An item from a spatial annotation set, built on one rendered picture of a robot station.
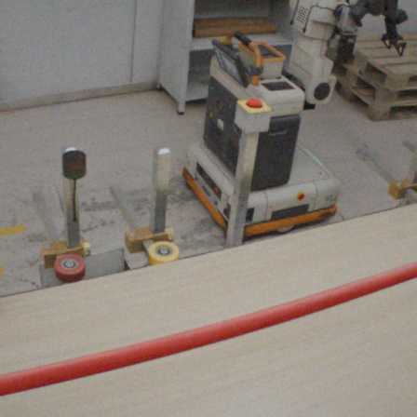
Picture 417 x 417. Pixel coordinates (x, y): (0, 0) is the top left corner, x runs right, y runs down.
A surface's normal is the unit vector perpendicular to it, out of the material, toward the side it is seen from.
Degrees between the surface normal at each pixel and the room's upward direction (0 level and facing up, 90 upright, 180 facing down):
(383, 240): 0
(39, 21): 90
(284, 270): 0
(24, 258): 0
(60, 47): 90
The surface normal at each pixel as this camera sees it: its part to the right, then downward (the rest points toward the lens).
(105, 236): 0.10, -0.81
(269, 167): 0.43, 0.56
